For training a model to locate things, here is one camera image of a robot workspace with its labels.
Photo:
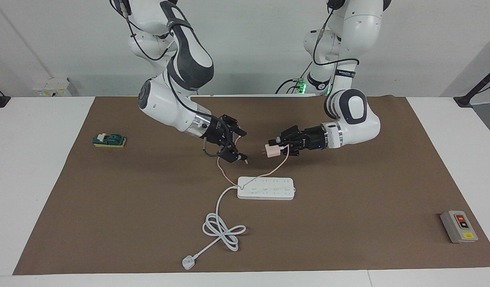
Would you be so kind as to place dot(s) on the green knife switch yellow base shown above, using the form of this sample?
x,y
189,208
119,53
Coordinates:
x,y
111,140

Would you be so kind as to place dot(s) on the white wall socket box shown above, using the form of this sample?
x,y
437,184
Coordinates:
x,y
51,88

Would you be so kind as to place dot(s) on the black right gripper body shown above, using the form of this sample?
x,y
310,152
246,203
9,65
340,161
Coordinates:
x,y
217,131

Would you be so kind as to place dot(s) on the pink charger adapter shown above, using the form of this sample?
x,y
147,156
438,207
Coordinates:
x,y
273,151

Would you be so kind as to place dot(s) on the grey push button box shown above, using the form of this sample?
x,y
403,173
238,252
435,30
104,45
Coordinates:
x,y
460,227

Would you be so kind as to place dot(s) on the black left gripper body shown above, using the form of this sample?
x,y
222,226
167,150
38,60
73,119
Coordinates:
x,y
311,139

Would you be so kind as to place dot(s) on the white power strip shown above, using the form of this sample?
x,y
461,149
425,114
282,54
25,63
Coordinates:
x,y
268,191

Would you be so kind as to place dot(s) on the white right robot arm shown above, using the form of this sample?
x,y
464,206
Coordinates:
x,y
165,103

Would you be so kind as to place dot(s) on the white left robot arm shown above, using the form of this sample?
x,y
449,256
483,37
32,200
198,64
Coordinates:
x,y
356,119

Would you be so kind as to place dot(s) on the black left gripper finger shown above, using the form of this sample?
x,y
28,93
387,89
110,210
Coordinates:
x,y
294,150
286,137

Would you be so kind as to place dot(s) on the brown paper mat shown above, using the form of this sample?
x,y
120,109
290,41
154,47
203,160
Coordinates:
x,y
348,199

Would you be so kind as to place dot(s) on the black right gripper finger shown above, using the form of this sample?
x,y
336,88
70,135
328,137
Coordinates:
x,y
232,154
233,125

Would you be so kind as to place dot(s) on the tall black slanted stand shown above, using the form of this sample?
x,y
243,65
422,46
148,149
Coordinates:
x,y
464,99

